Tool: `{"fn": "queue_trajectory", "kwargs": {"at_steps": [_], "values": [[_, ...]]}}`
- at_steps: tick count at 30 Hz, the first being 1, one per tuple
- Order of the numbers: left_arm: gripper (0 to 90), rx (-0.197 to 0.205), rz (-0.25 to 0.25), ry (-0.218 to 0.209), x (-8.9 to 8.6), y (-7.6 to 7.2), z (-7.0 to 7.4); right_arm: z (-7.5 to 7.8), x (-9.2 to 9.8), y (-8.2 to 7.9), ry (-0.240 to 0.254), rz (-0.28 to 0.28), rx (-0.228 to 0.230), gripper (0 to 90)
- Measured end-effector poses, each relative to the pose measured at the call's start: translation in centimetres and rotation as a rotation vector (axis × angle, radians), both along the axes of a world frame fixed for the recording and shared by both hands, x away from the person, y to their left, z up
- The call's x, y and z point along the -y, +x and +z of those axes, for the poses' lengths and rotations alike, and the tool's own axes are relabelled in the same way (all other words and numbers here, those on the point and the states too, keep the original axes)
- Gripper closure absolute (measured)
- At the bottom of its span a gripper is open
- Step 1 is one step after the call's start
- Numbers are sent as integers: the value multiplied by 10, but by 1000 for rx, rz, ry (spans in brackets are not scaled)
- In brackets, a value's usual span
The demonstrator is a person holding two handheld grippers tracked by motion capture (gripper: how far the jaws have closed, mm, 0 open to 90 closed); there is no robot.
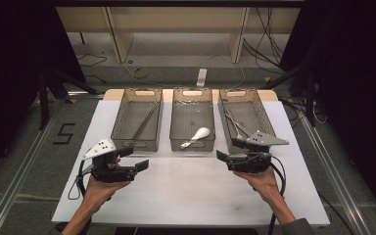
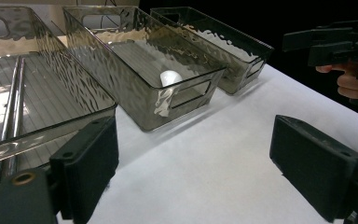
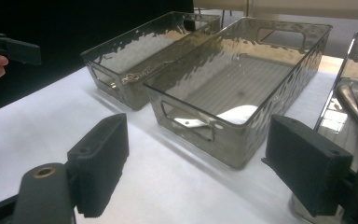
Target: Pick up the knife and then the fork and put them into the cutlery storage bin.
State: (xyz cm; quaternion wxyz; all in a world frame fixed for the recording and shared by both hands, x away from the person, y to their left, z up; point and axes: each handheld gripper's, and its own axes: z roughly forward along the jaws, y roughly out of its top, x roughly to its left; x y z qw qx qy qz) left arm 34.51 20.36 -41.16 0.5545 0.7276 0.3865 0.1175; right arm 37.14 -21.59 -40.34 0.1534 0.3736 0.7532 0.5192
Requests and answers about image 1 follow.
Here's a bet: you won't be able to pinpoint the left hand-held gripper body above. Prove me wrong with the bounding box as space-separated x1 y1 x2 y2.
82 137 138 184

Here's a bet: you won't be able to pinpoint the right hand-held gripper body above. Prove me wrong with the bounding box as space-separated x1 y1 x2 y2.
226 130 290 174

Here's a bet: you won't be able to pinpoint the metal tongs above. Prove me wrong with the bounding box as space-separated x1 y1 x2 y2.
223 107 253 141

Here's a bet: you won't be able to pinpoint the grey transparent plastic bin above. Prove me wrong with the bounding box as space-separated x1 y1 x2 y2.
169 87 216 153
217 88 277 155
110 87 165 153

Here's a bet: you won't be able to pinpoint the white plastic spoon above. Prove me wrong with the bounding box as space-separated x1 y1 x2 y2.
179 126 212 150

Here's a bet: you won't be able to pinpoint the metal chopstick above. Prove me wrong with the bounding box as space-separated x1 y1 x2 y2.
128 101 160 146
131 101 161 143

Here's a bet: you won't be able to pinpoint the person's left hand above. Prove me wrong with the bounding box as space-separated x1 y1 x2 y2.
83 177 131 210

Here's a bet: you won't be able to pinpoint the person's right hand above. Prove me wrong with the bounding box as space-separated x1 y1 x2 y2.
233 166 283 205

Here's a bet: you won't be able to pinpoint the white table sheet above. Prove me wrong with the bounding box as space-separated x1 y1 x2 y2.
51 99 331 228

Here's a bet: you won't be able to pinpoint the black metal stand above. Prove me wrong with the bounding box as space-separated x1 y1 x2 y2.
260 62 317 127

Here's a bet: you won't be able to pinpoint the white power strip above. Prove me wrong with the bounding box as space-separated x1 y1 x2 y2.
196 68 208 88

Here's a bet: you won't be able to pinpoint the black tripod stand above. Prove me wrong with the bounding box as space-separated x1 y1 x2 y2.
37 68 102 131

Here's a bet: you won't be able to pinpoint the beige wooden shelf unit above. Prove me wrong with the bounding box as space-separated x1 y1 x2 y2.
56 7 302 65

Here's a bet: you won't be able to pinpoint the right hand-held gripper cable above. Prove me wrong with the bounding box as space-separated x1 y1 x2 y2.
267 155 288 235

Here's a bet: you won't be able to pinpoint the aluminium floor rail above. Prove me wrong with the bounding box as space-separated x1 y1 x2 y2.
298 114 371 235
0 97 67 235

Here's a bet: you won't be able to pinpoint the white floor cable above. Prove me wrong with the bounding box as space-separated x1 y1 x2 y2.
205 53 247 90

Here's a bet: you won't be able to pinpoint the yellow coiled cable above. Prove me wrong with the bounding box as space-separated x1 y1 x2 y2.
131 67 149 80

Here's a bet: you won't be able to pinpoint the thin black floor cable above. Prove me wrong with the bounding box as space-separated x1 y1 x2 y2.
76 53 108 68

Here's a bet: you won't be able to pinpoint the bundle of black cables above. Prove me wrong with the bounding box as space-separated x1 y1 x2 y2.
243 7 285 71

